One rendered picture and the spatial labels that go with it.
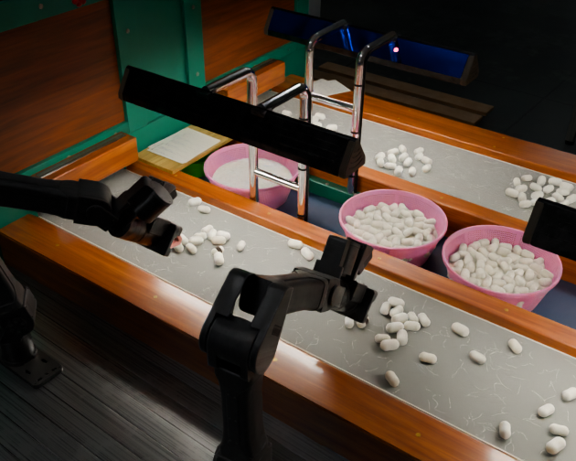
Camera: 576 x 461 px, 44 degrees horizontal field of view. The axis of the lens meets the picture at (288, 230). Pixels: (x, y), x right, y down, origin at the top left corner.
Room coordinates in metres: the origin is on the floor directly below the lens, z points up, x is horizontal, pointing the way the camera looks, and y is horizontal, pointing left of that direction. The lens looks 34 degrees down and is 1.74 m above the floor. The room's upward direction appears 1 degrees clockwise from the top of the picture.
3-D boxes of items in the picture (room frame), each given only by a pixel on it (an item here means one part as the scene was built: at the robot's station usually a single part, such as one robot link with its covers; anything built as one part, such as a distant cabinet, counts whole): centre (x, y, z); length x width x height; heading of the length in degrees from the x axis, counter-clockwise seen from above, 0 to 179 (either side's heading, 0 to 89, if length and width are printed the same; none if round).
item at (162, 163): (1.85, 0.28, 0.77); 0.33 x 0.15 x 0.01; 145
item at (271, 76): (2.16, 0.13, 0.83); 0.30 x 0.06 x 0.07; 145
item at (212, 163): (1.72, 0.10, 0.72); 0.27 x 0.27 x 0.10
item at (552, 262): (1.31, -0.49, 0.72); 0.27 x 0.27 x 0.10
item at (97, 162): (1.60, 0.52, 0.83); 0.30 x 0.06 x 0.07; 145
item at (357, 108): (1.79, -0.16, 0.90); 0.20 x 0.19 x 0.45; 55
